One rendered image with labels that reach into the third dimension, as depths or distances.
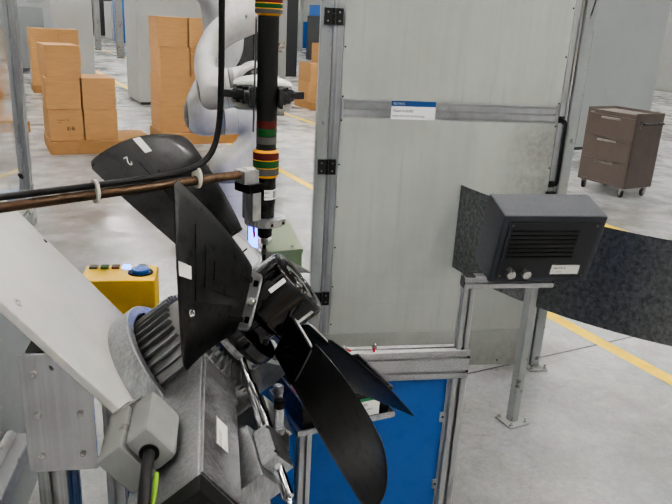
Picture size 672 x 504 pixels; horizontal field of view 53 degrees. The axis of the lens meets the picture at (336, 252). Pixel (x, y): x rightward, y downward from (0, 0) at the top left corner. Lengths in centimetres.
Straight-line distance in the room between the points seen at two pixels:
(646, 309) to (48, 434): 220
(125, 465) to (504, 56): 262
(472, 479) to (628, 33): 917
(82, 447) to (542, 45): 262
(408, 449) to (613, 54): 960
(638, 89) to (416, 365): 1010
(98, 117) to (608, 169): 587
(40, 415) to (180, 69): 834
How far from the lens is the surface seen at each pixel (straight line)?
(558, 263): 174
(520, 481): 284
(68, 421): 113
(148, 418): 87
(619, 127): 786
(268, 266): 108
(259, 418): 98
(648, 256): 274
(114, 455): 87
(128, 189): 101
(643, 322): 282
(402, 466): 192
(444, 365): 177
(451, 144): 313
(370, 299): 325
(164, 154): 118
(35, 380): 110
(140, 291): 156
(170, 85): 930
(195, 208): 87
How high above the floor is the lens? 163
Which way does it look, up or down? 19 degrees down
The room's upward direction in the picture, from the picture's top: 3 degrees clockwise
